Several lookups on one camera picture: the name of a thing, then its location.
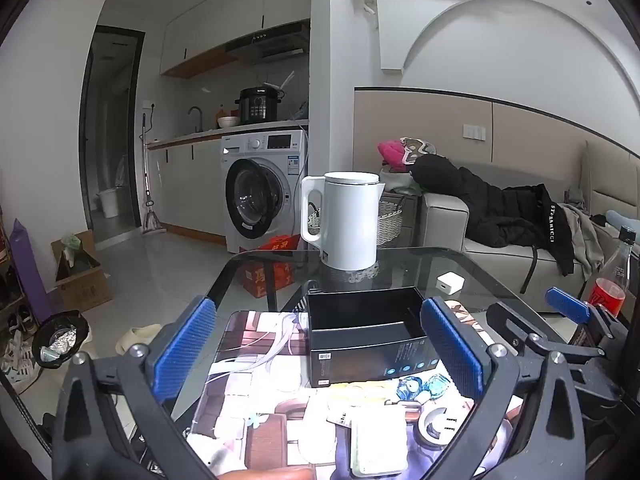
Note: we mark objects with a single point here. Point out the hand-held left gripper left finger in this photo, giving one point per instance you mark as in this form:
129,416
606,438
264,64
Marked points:
182,345

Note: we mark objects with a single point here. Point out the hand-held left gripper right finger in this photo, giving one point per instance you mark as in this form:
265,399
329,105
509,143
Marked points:
452,350

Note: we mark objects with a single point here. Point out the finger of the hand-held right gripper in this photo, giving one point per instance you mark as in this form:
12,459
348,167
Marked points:
567,305
515,327

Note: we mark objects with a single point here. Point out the blue faceted glass piece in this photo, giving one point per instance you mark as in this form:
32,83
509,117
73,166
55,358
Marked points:
412,387

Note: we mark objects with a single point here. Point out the black cardboard box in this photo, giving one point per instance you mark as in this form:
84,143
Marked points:
370,357

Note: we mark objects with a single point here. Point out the white tape roll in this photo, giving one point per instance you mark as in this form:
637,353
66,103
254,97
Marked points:
425,430

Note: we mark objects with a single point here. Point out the white box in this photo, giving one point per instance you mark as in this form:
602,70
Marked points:
377,440

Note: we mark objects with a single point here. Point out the bottle with red label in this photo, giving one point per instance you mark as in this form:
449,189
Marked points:
607,295

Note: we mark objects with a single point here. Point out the beige slipper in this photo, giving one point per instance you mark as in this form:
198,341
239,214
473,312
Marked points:
137,339

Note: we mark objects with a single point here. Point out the grey clothing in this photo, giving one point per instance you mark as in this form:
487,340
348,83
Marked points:
585,240

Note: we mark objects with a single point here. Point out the white charger adapter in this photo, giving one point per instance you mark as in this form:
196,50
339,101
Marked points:
447,282

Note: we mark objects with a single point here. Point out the beige sofa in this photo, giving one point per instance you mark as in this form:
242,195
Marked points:
495,260

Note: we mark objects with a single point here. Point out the printed table mat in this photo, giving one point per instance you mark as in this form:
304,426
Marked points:
240,390

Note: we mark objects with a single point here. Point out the light blue cloth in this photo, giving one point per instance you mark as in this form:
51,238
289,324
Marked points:
622,220

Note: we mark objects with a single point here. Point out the brown cardboard box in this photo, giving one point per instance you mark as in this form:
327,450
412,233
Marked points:
85,287

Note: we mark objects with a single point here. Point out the red cardboard box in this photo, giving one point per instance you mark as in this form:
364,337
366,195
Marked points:
270,272

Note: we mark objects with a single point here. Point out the trash bin with black bag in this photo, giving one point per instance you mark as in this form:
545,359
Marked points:
60,340

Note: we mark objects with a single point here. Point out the black jacket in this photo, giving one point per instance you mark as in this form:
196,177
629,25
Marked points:
480,205

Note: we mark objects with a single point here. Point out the mop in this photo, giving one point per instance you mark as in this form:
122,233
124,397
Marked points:
151,220

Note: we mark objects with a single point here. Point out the wicker basket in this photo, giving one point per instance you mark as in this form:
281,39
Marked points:
390,225

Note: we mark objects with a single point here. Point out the white flat packet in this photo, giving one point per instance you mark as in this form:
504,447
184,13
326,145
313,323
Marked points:
322,435

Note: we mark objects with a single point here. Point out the grey base cabinets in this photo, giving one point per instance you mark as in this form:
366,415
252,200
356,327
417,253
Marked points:
185,185

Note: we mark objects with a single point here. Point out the white bucket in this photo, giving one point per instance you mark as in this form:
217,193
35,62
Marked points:
108,202

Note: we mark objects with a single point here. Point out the white electric kettle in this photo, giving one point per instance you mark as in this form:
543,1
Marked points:
350,225

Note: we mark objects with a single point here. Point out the pile of shoes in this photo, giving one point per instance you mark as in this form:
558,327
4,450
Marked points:
17,350

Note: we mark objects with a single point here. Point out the purple yoga mat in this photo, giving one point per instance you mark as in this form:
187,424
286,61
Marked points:
30,270

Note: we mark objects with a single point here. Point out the white washing machine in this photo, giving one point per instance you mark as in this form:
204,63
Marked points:
260,160

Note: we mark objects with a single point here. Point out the patterned fabric pouch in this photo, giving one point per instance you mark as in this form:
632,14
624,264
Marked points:
417,147

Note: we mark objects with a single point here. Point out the pink cloth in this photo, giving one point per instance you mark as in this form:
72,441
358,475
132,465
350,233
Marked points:
391,154

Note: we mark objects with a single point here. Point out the white bowl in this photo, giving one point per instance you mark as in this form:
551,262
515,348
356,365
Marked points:
228,122

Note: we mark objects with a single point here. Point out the kitchen faucet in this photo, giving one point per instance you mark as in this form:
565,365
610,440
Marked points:
196,115

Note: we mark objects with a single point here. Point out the black pressure cooker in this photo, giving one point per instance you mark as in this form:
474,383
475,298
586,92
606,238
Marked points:
257,105

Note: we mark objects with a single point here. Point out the range hood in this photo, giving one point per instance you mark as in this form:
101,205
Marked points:
270,42

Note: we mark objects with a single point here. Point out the wall switch panel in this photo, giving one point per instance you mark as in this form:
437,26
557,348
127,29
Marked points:
474,131

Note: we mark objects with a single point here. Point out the dark door frame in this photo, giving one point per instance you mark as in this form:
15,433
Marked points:
89,125

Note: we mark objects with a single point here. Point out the wall socket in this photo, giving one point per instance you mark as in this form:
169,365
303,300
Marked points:
150,106

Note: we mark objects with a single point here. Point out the white wall cabinets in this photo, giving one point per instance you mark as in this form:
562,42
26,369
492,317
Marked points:
225,15

